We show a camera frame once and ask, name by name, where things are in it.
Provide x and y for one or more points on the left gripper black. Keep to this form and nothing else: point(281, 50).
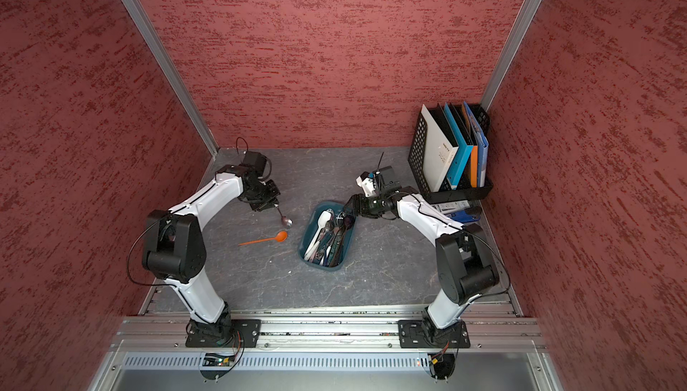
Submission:
point(270, 202)

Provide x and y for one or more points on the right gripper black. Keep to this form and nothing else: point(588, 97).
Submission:
point(360, 207)

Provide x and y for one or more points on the purple iridescent spoon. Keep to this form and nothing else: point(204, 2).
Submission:
point(348, 223)

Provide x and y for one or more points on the white plastic spoon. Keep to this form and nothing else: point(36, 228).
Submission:
point(324, 218)

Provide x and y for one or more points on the teal plastic storage box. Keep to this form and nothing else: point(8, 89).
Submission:
point(323, 258)

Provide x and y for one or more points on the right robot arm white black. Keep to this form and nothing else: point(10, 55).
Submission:
point(466, 265)

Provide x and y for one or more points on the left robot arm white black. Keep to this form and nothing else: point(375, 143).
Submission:
point(175, 251)

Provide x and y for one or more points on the black mesh file rack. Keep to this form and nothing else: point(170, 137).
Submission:
point(415, 160)

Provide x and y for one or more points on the white folder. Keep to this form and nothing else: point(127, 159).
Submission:
point(438, 153)

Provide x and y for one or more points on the blue stapler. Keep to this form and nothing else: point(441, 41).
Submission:
point(460, 211)

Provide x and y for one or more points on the teal folder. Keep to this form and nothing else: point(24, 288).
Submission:
point(464, 144)

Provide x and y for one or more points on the orange folder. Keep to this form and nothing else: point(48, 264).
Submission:
point(474, 157)

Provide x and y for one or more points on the blue folder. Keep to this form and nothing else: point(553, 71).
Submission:
point(481, 144)

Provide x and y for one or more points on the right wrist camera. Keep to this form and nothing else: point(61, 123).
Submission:
point(379, 183)

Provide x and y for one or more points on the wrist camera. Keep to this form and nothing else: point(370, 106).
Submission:
point(258, 162)
point(379, 183)

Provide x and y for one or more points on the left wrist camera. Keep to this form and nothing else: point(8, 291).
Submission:
point(258, 162)

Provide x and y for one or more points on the orange handled spoon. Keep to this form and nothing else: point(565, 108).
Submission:
point(279, 237)

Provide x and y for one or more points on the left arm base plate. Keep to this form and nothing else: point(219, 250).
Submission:
point(242, 333)

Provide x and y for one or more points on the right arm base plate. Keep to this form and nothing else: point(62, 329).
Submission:
point(433, 334)

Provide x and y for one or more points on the aluminium front rail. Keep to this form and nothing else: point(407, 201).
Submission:
point(385, 332)

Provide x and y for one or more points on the perforated cable tray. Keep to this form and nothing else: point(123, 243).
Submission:
point(254, 361)

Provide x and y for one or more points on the left corner aluminium post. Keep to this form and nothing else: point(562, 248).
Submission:
point(148, 32)

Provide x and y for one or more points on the corner aluminium post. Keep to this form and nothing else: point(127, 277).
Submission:
point(514, 40)
point(148, 32)

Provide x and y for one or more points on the right corner aluminium post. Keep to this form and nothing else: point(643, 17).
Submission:
point(514, 40)

